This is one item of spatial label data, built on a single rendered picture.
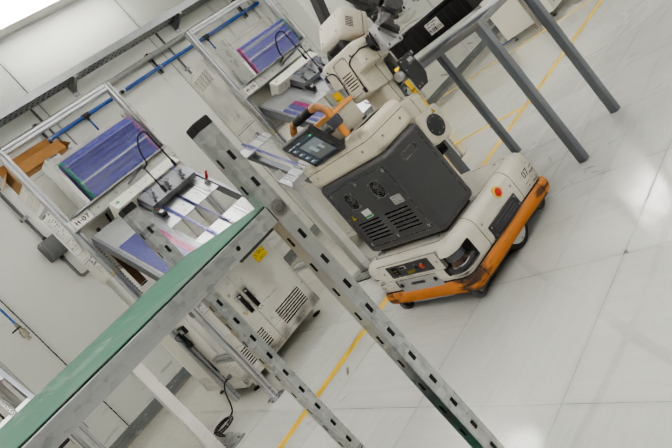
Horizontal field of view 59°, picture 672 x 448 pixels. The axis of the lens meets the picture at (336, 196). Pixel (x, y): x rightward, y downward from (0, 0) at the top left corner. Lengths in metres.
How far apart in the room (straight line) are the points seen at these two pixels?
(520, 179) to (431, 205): 0.47
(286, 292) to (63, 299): 1.95
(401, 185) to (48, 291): 3.27
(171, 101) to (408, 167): 3.66
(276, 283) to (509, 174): 1.65
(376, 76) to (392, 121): 0.35
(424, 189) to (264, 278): 1.54
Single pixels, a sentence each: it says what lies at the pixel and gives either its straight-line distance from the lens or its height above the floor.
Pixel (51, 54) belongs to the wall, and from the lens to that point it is 5.62.
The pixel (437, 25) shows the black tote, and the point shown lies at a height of 0.89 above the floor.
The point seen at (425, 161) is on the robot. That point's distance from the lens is 2.38.
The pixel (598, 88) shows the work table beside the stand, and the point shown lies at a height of 0.15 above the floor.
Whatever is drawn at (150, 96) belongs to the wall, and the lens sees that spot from 5.64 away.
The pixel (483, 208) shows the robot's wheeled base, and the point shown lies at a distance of 2.45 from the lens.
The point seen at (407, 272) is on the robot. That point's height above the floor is 0.21.
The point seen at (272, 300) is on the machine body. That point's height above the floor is 0.28.
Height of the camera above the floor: 1.02
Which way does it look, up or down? 8 degrees down
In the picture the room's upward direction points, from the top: 41 degrees counter-clockwise
